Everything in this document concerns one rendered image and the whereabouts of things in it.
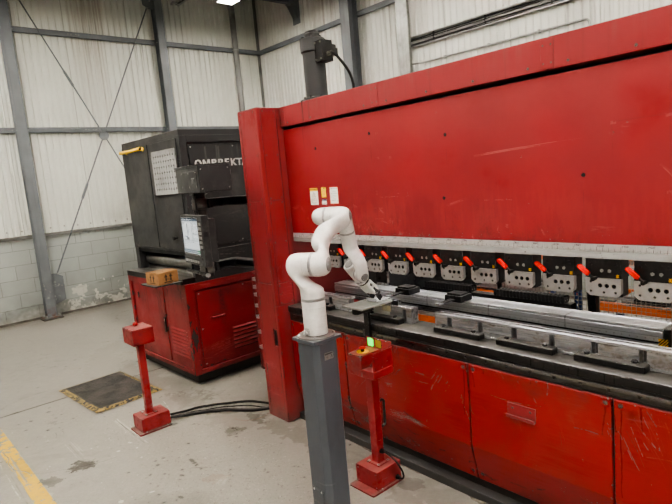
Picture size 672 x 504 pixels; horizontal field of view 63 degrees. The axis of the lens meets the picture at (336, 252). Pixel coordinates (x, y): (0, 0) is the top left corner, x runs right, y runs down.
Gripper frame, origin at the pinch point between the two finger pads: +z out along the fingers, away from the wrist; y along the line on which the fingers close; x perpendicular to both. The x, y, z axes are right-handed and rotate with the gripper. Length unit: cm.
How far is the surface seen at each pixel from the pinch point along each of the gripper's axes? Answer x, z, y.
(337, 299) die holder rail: 2.2, 8.5, 42.1
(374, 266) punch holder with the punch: -13.4, -13.0, 1.3
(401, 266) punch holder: -14.4, -14.3, -21.4
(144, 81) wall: -294, -93, 694
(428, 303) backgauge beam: -16.3, 25.1, -17.6
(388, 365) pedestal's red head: 38.4, 8.5, -30.4
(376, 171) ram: -51, -57, -6
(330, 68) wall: -482, 69, 495
